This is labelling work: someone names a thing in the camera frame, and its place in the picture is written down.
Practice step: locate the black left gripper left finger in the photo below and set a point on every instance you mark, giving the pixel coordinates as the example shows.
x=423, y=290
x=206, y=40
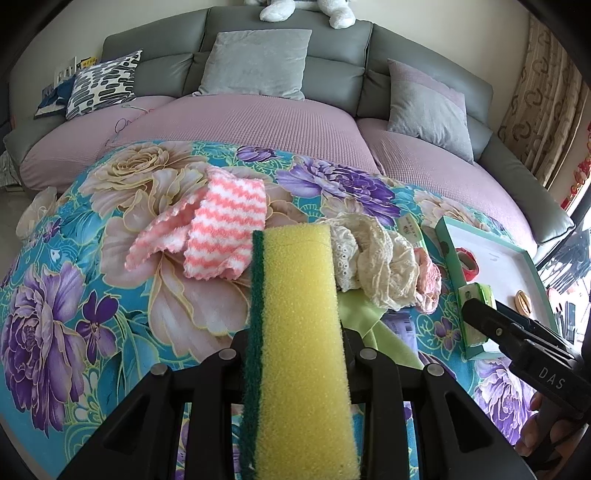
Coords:
x=140, y=438

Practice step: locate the pink lace scrunchie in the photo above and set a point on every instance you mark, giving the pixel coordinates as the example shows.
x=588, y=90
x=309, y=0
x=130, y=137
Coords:
x=429, y=282

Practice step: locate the pink white striped fluffy cloth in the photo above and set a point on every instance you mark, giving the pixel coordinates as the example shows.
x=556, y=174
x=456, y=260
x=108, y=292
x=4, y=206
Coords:
x=210, y=227

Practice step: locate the mauve sofa seat cover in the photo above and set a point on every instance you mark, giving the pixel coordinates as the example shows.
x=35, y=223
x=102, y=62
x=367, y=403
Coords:
x=53, y=151

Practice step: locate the grey white plush dog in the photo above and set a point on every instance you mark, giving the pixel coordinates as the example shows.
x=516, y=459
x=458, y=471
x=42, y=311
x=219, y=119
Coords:
x=341, y=15

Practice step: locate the beige patterned curtain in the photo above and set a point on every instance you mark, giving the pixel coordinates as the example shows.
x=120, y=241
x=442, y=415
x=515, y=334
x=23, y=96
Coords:
x=545, y=111

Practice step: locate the grey mauve right cushion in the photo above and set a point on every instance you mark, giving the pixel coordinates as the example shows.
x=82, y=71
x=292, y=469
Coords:
x=424, y=108

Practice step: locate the light green microfibre cloth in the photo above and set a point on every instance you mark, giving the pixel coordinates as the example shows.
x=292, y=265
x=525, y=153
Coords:
x=358, y=313

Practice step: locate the grey leather sofa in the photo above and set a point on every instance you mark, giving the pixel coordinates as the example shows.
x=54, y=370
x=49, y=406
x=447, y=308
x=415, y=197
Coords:
x=346, y=69

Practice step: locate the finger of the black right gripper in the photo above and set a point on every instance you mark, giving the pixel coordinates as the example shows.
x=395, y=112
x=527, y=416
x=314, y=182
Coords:
x=489, y=322

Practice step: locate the green tissue pack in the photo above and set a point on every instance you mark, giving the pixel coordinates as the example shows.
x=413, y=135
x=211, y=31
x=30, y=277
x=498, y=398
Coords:
x=409, y=228
x=476, y=300

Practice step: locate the grey centre cushion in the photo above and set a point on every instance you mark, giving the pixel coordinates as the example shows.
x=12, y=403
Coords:
x=257, y=62

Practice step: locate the books behind sofa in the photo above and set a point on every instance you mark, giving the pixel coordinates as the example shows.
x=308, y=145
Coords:
x=67, y=71

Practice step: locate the teal rimmed white tray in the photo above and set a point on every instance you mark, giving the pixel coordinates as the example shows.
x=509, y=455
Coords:
x=502, y=266

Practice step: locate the cream lace scrunchie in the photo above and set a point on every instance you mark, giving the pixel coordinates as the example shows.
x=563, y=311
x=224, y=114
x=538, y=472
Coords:
x=369, y=257

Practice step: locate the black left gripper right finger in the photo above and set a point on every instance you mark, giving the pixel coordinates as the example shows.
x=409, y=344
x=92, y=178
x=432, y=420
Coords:
x=454, y=439

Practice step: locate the dark blue cushion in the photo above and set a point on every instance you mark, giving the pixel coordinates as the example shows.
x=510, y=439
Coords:
x=55, y=103

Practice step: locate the yellow green scouring sponge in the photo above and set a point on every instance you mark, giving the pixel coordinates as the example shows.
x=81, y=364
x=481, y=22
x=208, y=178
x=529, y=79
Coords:
x=297, y=420

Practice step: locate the floral patterned table cover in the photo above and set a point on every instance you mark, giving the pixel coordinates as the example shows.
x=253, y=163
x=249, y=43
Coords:
x=79, y=331

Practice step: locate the black white patterned cushion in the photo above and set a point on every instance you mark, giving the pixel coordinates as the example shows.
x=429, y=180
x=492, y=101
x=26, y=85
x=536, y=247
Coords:
x=103, y=85

